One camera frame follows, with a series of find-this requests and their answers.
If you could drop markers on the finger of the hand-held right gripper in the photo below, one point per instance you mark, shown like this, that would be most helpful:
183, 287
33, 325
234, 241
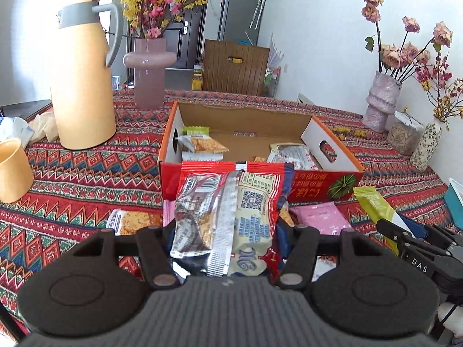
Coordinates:
419, 264
441, 236

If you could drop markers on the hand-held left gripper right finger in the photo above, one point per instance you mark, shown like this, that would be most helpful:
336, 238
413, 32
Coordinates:
298, 253

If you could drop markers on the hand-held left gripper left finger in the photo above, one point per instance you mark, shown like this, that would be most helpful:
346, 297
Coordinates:
155, 253

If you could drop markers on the red cardboard box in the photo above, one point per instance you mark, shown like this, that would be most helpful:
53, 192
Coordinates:
311, 184

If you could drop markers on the yellow green snack packet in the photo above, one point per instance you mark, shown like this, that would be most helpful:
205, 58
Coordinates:
372, 202

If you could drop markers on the red silver snack packet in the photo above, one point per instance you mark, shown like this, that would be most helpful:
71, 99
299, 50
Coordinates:
224, 217

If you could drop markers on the person's right forearm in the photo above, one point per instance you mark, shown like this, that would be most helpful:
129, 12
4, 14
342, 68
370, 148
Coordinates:
456, 318

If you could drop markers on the white red snack packet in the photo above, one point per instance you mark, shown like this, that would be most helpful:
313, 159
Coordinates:
325, 265

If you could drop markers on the teal box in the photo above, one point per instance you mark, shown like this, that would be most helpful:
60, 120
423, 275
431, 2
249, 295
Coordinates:
455, 198

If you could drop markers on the pink snack packet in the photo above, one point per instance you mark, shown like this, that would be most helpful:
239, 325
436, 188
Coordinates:
168, 213
322, 217

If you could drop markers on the small floral vase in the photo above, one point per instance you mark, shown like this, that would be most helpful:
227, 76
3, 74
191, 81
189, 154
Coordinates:
425, 148

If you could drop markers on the patterned red tablecloth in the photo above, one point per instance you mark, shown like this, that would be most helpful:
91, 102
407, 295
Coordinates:
90, 180

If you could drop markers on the brown silver snack packet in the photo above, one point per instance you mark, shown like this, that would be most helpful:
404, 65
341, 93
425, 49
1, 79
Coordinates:
293, 155

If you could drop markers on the glass storage jar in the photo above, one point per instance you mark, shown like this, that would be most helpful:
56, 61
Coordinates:
405, 137

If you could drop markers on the red yellow flower twigs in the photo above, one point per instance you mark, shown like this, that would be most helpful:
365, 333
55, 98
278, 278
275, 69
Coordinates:
448, 97

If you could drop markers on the pink textured vase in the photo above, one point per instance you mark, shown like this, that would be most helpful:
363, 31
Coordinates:
379, 104

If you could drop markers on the yellow ceramic mug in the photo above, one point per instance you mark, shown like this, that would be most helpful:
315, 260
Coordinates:
14, 173

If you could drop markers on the yellow thermos jug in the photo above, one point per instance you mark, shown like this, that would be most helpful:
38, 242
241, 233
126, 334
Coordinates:
83, 90

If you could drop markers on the dried pink roses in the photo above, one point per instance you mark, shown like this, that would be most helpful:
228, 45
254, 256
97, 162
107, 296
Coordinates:
394, 56

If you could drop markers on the white blue plastic bag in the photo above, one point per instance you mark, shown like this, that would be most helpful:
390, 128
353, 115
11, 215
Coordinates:
14, 128

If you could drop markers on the dark flat board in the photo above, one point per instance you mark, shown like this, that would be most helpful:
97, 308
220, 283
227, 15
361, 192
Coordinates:
25, 108

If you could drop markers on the grey refrigerator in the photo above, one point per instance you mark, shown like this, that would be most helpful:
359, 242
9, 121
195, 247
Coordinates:
235, 18

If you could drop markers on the white folded umbrella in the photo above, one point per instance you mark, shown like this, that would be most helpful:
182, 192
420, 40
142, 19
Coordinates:
258, 7

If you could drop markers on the pink and yellow flower bouquet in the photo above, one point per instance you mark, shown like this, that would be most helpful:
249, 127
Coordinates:
155, 3

